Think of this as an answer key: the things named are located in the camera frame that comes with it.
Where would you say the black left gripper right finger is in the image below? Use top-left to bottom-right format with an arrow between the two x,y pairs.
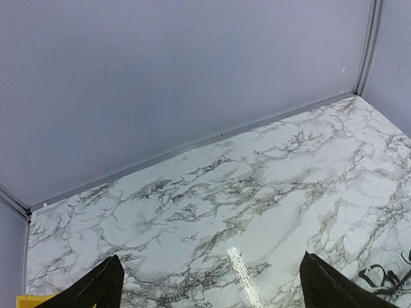
300,252 -> 395,308

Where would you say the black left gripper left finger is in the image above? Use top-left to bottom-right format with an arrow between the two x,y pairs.
39,255 -> 125,308

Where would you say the cable pile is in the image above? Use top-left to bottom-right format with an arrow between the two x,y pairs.
358,248 -> 411,298

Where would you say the far yellow plastic bin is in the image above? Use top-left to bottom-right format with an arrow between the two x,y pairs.
16,295 -> 42,308

